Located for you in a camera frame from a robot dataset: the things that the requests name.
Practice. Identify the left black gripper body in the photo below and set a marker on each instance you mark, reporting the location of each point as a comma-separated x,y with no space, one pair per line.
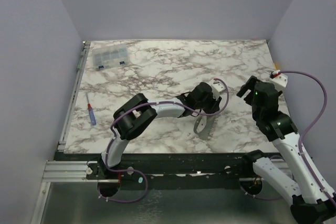
209,105

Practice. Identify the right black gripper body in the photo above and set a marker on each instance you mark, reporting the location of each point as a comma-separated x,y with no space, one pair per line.
250,87

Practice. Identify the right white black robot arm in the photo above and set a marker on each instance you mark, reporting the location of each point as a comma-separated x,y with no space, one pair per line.
310,198

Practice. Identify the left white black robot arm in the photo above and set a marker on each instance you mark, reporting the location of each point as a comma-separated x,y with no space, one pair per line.
132,119

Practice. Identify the clear plastic compartment box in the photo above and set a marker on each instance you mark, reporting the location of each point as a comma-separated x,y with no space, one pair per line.
110,57

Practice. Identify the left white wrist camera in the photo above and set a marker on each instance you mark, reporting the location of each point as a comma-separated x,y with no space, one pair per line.
217,89

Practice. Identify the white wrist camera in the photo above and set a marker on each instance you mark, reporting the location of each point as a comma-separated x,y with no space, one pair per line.
279,80
217,89

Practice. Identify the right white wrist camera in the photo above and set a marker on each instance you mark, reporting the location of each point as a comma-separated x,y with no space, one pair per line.
279,80

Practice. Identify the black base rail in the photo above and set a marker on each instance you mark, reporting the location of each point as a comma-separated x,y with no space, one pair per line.
177,171

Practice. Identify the blue red handled screwdriver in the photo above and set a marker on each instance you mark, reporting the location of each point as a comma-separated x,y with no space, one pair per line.
90,112

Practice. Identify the left aluminium side rail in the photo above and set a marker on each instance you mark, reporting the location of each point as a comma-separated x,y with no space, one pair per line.
80,69

